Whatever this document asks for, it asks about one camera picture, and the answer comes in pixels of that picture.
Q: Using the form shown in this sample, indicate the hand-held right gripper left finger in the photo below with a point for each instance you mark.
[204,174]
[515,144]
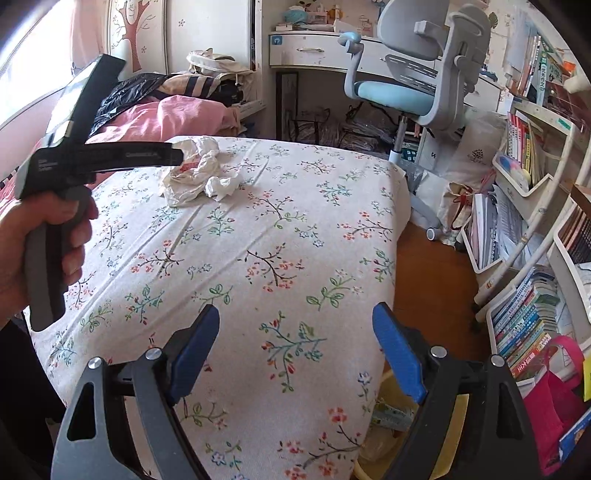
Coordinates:
[194,350]

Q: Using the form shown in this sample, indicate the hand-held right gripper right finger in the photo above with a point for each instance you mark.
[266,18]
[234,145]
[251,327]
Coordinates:
[401,355]

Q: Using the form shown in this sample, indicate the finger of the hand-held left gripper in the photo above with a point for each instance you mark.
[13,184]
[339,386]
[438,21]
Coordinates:
[173,154]

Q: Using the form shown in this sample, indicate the white plastic bag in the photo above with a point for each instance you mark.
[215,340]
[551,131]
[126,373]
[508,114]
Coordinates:
[194,180]

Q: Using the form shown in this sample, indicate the yellow waste bin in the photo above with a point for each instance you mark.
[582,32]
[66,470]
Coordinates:
[392,387]

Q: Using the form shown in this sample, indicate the person's left hand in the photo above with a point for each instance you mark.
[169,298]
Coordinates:
[18,249]

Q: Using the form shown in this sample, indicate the pink blanket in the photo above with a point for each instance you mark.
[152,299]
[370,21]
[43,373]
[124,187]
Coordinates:
[184,115]

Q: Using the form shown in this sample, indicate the crumpled white tissue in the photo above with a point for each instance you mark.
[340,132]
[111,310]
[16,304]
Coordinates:
[221,185]

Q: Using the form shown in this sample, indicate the beige navy striped cloth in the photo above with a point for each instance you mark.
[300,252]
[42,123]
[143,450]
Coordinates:
[189,85]

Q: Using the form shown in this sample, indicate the black plastic bag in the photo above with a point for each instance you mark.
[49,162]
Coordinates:
[124,92]

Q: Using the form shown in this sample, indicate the clear plastic wrapper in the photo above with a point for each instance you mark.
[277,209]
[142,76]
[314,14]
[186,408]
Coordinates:
[381,445]

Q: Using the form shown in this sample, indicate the beige backpack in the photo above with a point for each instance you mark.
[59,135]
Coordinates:
[217,62]

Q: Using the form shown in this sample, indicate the white wardrobe tree decal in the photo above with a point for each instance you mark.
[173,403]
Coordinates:
[198,32]

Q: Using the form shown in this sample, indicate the stack of colourful books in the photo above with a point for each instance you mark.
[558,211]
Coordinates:
[526,318]

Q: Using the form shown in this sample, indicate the floral bed sheet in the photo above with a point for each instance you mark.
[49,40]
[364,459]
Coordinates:
[277,240]

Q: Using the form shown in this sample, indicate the pink curtain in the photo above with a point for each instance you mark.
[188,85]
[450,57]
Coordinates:
[90,27]

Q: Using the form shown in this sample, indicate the pink tote bag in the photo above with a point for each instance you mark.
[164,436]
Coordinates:
[549,406]

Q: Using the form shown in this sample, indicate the stack of spiral notebooks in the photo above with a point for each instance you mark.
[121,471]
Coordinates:
[496,230]

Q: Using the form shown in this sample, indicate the white desk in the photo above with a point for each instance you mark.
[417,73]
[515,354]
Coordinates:
[314,50]

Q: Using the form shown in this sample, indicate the dark cloth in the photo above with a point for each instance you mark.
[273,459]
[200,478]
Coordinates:
[27,415]

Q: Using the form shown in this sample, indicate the clear plastic packages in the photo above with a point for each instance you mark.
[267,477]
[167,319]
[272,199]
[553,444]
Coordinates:
[355,129]

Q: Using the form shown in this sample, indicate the yellow booklet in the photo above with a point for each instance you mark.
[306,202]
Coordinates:
[587,378]

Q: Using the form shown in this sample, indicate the blue picture book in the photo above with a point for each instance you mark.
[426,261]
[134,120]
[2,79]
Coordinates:
[577,438]

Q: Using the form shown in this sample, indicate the white tiered book rack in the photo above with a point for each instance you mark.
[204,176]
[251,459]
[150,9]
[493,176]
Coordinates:
[512,182]

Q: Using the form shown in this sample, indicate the row of brown books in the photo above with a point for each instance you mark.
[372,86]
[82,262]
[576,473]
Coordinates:
[579,240]

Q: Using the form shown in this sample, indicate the white tote bag tree print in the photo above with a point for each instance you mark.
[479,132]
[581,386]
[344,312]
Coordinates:
[475,147]

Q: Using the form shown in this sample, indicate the row of red spine books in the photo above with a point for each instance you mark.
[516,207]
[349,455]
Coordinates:
[521,143]

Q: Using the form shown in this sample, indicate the grey blue office chair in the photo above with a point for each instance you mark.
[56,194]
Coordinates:
[415,37]

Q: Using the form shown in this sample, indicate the row of tall books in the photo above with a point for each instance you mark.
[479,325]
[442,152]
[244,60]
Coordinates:
[535,60]

